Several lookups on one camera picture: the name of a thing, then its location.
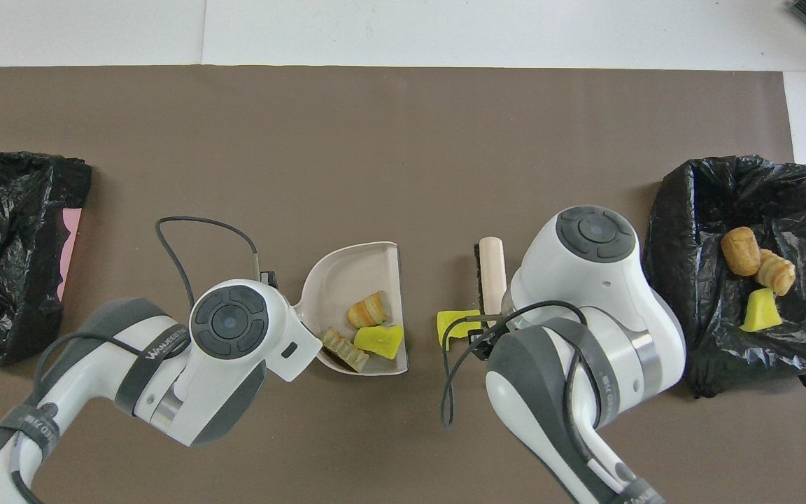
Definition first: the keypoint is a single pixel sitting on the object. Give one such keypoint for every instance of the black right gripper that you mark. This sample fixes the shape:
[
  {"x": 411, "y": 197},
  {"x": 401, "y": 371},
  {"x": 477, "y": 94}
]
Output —
[{"x": 484, "y": 343}]

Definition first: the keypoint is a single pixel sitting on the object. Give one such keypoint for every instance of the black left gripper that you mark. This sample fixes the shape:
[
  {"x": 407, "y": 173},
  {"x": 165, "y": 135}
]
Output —
[{"x": 268, "y": 280}]

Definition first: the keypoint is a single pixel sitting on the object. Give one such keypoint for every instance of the beige hand brush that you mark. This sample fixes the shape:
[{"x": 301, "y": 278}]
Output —
[{"x": 492, "y": 273}]

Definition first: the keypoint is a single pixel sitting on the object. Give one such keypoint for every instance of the beige plastic dustpan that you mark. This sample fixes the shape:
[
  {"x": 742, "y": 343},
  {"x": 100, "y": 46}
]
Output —
[{"x": 354, "y": 269}]

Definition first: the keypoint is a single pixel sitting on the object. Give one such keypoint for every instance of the beige bread chunk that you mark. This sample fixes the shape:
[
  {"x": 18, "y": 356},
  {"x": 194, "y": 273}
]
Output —
[{"x": 345, "y": 349}]

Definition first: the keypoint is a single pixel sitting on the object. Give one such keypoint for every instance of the golden mini croissant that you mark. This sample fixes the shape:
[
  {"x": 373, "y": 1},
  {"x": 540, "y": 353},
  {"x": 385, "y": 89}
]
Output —
[
  {"x": 368, "y": 311},
  {"x": 776, "y": 272}
]

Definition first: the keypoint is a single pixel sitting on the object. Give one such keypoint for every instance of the brown bread roll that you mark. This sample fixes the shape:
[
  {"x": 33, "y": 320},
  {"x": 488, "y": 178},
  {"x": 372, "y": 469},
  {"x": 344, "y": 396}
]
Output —
[{"x": 740, "y": 250}]

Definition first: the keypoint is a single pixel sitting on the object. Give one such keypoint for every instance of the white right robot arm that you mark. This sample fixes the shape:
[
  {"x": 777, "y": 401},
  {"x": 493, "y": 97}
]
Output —
[{"x": 585, "y": 280}]

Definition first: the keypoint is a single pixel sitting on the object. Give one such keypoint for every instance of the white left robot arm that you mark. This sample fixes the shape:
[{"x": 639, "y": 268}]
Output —
[{"x": 235, "y": 329}]

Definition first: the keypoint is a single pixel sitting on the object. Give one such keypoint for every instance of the pink plastic bin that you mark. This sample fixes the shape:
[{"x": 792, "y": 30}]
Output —
[{"x": 71, "y": 238}]

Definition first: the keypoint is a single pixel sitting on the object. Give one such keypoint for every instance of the brown table mat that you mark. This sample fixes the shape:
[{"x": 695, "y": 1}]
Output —
[{"x": 375, "y": 126}]

